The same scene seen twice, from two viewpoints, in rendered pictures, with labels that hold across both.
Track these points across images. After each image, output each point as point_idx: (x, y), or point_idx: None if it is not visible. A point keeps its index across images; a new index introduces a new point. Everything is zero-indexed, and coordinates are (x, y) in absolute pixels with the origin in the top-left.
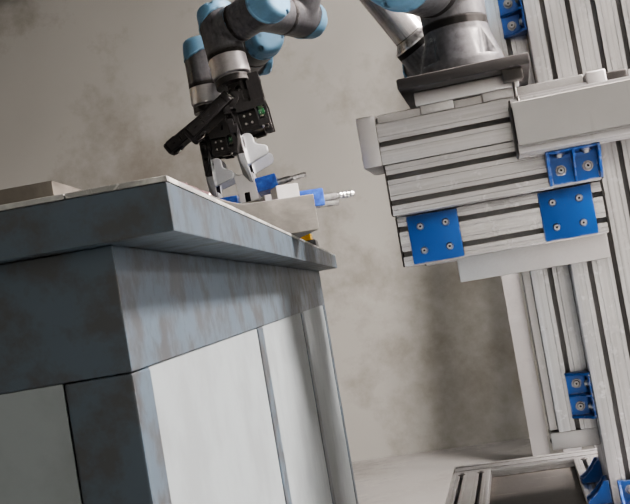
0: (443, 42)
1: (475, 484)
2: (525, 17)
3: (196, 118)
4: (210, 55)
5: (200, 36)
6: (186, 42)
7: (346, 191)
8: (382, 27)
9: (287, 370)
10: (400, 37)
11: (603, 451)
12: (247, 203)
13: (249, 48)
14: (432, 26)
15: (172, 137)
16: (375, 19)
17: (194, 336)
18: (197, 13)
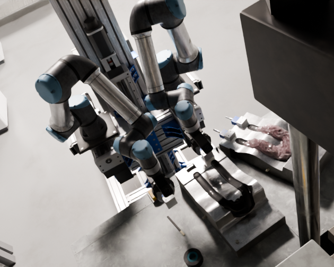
0: (182, 78)
1: None
2: (138, 72)
3: (209, 142)
4: (196, 120)
5: (146, 140)
6: (149, 146)
7: (227, 116)
8: (66, 119)
9: None
10: (70, 119)
11: (175, 163)
12: (263, 118)
13: (155, 127)
14: (178, 76)
15: (170, 186)
16: (65, 117)
17: None
18: (190, 109)
